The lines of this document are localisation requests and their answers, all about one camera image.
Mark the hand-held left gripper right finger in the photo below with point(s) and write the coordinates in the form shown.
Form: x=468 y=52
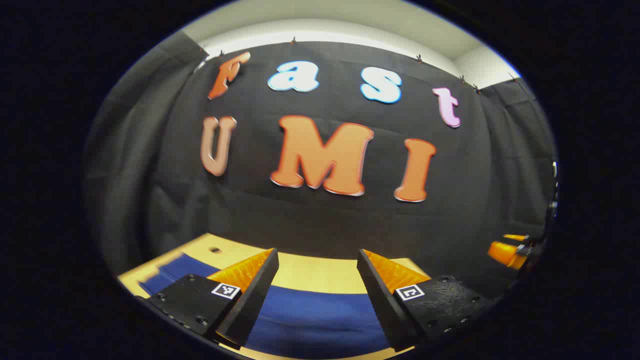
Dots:
x=380 y=305

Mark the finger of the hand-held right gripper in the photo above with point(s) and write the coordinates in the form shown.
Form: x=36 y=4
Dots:
x=515 y=237
x=506 y=253

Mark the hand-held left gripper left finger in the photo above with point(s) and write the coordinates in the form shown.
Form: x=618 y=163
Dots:
x=255 y=300

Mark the blue jeans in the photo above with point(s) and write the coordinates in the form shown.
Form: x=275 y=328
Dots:
x=310 y=320

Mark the black backdrop cloth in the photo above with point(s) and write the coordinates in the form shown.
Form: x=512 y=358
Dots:
x=325 y=220

